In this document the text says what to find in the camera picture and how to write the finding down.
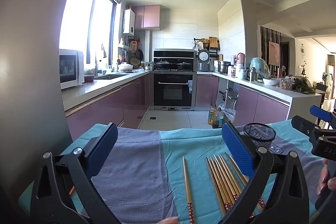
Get white casserole pot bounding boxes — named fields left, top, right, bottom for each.
left=118, top=63, right=134, bottom=73

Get clear plastic container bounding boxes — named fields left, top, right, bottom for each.
left=279, top=77, right=293, bottom=90

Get bundle of wooden chopsticks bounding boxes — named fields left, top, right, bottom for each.
left=205, top=152, right=265, bottom=216

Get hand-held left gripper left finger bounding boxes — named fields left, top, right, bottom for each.
left=30, top=123, right=120, bottom=224

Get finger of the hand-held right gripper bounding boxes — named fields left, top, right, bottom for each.
left=310, top=105, right=336, bottom=127
left=291, top=115, right=336, bottom=137

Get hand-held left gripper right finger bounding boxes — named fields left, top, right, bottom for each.
left=222, top=121, right=313, bottom=224

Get white plastic bag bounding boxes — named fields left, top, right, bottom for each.
left=222, top=108, right=237, bottom=125

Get teal wrapped appliance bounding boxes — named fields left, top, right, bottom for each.
left=249, top=57, right=269, bottom=80

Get oil bottles on floor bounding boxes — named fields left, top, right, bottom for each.
left=214, top=107, right=224, bottom=129

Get person's right hand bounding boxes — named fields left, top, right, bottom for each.
left=316, top=158, right=336, bottom=195

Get yellow cooking oil bottle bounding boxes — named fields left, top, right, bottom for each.
left=208, top=105, right=218, bottom=126

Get white microwave oven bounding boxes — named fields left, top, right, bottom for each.
left=59, top=49, right=85, bottom=90

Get white rice cooker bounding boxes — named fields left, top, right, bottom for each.
left=197, top=49, right=212, bottom=72

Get green leafy vegetables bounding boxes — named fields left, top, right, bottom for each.
left=291, top=78, right=315, bottom=94

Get kitchen window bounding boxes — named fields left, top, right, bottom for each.
left=59, top=0, right=121, bottom=72

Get black built-in oven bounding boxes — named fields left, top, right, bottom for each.
left=150, top=72, right=197, bottom=111

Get teal and grey printed cloth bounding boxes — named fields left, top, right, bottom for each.
left=20, top=119, right=326, bottom=224

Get framed wall painting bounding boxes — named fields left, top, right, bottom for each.
left=268, top=41, right=281, bottom=65

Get black range hood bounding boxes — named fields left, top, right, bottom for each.
left=154, top=49, right=195, bottom=60

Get grey refrigerator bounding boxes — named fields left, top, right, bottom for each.
left=0, top=0, right=88, bottom=161

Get purple wall cabinets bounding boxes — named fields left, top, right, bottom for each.
left=131, top=5, right=161, bottom=30

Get white gas water heater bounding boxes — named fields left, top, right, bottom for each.
left=123, top=9, right=135, bottom=36

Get black mesh utensil holder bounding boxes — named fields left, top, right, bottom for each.
left=243, top=123, right=277, bottom=151

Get stainless steel pot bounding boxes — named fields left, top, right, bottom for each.
left=217, top=61, right=231, bottom=73

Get purple base cabinets with sink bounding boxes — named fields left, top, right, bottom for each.
left=62, top=70, right=151, bottom=140

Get red-handled wooden chopstick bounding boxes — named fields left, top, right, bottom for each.
left=182, top=156, right=195, bottom=224

